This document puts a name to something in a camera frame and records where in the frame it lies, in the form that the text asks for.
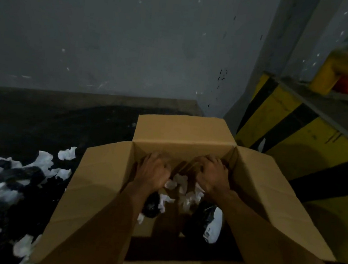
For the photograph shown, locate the person's left hand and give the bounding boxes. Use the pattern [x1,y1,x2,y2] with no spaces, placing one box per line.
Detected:
[133,150,173,195]

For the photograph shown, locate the person's right hand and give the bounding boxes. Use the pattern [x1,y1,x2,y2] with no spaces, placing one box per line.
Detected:
[188,153,235,203]

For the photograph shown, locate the person's left forearm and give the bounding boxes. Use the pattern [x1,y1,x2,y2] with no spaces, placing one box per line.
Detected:
[36,174,155,264]

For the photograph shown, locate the person's right forearm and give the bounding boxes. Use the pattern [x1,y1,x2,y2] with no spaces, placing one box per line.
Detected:
[208,189,348,264]

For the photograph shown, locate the open brown cardboard box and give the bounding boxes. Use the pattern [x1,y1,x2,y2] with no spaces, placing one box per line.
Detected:
[29,103,348,264]

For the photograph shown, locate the crumpled white paper pieces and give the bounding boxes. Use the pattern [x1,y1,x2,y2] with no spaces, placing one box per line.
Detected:
[136,170,208,230]

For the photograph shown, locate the black wrapped item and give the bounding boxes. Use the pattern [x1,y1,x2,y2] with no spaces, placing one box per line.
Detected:
[141,190,162,219]

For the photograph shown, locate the black and white shoe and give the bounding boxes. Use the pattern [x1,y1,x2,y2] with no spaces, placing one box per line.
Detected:
[183,198,226,245]

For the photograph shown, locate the yellow black striped barrier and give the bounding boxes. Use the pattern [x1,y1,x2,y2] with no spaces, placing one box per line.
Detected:
[225,70,348,264]

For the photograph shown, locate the pile of black white items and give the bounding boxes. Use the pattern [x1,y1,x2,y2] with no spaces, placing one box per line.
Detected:
[0,140,78,264]

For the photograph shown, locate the yellow metal stand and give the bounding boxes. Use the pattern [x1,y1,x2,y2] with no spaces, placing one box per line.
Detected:
[308,48,348,98]

